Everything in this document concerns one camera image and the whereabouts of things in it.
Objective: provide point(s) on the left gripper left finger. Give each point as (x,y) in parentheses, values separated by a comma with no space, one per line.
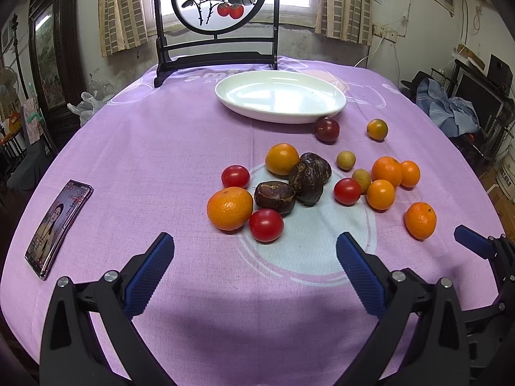
(70,352)

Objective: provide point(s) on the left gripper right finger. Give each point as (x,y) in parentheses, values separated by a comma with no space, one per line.
(419,337)

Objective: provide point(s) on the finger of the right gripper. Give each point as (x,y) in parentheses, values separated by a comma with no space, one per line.
(474,242)

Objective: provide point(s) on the small orange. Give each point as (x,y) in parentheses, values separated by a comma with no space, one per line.
(411,174)
(380,195)

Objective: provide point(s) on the yellow-green longan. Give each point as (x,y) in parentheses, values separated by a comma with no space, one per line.
(363,178)
(346,160)

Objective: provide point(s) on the red cherry tomato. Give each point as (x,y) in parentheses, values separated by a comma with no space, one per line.
(347,191)
(266,225)
(235,176)

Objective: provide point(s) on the small yellow-orange kumquat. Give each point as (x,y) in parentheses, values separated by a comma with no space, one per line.
(377,130)

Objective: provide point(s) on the dark brown fruit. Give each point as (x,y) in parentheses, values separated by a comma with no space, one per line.
(306,180)
(275,195)
(320,168)

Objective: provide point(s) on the red cherry tomato front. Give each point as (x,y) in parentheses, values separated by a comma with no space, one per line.
(266,225)

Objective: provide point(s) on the dark red plum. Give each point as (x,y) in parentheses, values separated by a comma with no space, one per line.
(327,130)

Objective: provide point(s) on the dark brown fruit front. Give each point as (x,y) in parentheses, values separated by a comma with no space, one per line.
(275,195)

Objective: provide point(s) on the big mandarin orange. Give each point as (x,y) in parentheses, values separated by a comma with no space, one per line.
(230,208)

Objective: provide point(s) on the large yellow orange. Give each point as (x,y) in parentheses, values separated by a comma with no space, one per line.
(281,158)

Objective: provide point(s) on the smartphone with lit screen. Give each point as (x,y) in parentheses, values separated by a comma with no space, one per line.
(50,234)

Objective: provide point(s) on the blue clothes pile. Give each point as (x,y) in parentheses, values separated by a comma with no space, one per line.
(453,116)

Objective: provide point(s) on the black monitor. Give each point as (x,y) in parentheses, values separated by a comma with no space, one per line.
(492,105)

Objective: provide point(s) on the purple tablecloth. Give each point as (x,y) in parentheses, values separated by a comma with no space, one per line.
(231,310)

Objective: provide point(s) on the white plastic bag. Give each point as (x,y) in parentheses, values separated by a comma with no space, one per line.
(88,106)

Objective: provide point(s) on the white oval plate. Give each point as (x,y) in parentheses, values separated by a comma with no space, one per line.
(280,97)

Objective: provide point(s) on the right checked curtain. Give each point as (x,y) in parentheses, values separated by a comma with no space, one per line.
(345,20)

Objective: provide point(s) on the checked curtain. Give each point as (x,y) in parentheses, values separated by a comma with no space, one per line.
(121,26)
(345,20)

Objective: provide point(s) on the dark wooden cabinet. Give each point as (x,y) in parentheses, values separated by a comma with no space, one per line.
(56,66)

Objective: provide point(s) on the left checked curtain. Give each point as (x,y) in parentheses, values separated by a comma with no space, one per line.
(121,26)

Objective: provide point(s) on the round painted screen stand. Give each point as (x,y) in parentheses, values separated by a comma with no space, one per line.
(214,21)

